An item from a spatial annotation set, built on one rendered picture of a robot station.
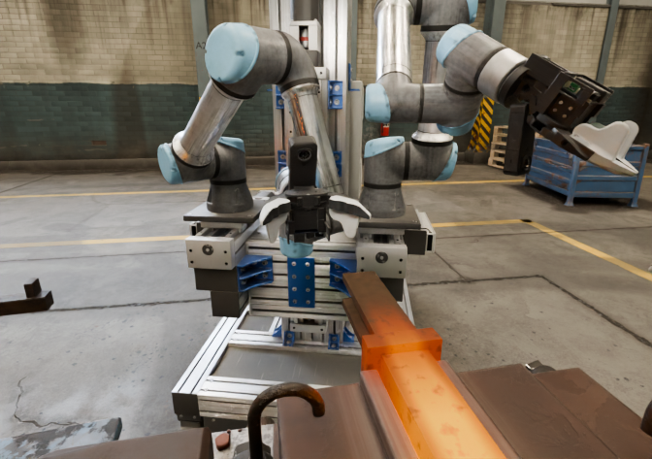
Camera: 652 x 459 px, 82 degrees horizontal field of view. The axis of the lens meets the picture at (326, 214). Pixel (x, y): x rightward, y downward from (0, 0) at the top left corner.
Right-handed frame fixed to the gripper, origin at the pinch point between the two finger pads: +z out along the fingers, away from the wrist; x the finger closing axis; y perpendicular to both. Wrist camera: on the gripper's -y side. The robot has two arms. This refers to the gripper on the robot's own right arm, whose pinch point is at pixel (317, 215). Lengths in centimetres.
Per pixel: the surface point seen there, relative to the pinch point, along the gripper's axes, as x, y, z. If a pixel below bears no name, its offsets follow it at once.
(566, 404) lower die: -9.0, 2.2, 33.4
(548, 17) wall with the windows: -561, -172, -652
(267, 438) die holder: 8.2, 8.7, 26.3
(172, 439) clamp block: 13.1, 2.2, 31.5
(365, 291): 0.4, -1.0, 23.8
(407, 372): 0.5, -0.6, 32.3
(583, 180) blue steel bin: -362, 71, -311
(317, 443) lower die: 5.8, 1.0, 34.3
